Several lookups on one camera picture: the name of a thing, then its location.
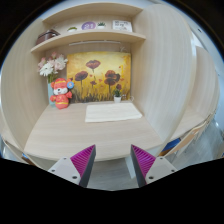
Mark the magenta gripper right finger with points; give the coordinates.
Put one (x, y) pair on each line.
(149, 168)

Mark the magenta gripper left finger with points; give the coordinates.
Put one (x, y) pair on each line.
(76, 169)

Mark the cream folded towel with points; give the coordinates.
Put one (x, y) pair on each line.
(111, 112)

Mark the wooden chair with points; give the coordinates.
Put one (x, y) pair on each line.
(182, 141)

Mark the small potted plant on desk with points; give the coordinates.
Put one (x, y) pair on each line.
(117, 93)

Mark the light blue vase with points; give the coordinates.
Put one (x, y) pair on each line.
(50, 93)

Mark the red plush toy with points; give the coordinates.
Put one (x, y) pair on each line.
(61, 92)

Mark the poppy flower painting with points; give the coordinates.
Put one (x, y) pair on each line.
(98, 75)

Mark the pink white flower bouquet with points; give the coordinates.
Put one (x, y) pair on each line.
(49, 67)

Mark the light wooden shelf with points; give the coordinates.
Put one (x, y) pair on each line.
(88, 36)

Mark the brown box on shelf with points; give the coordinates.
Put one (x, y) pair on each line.
(46, 35)

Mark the small green white bowl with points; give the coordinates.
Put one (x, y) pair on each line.
(71, 29)

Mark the purple round sign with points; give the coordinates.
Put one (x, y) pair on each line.
(88, 25)

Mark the small green plant on shelf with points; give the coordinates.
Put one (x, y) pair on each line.
(101, 25)

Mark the white framed card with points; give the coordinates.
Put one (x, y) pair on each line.
(122, 25)

